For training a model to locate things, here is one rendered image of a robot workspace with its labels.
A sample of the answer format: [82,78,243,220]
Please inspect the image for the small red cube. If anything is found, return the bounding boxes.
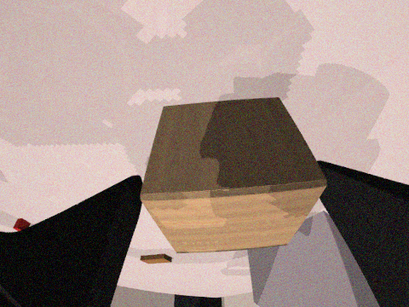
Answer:
[14,218,31,232]

